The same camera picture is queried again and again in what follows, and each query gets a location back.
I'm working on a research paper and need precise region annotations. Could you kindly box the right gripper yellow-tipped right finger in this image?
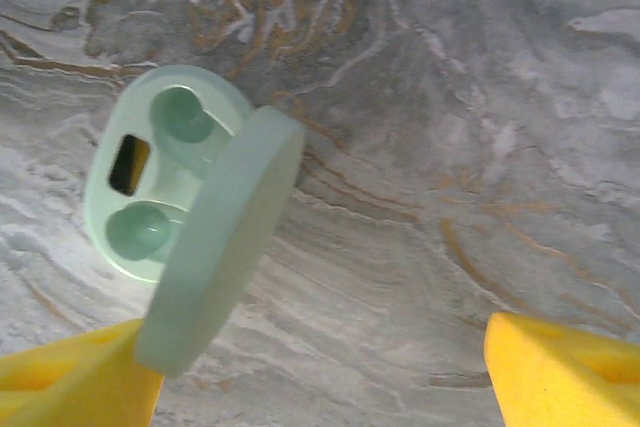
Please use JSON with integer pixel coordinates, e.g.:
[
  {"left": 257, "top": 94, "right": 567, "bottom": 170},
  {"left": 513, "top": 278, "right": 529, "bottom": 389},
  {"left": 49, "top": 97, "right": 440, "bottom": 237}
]
[{"left": 485, "top": 311, "right": 640, "bottom": 427}]

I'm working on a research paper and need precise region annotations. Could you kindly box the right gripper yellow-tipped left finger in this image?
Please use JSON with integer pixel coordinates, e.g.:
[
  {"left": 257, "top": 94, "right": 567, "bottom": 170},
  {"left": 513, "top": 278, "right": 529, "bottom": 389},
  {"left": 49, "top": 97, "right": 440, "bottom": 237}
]
[{"left": 0, "top": 317, "right": 165, "bottom": 427}]

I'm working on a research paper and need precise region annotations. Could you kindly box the mint green earbud charging case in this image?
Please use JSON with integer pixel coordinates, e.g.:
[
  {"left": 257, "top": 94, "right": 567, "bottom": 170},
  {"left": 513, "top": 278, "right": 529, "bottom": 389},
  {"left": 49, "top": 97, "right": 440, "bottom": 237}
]
[{"left": 83, "top": 64, "right": 307, "bottom": 379}]

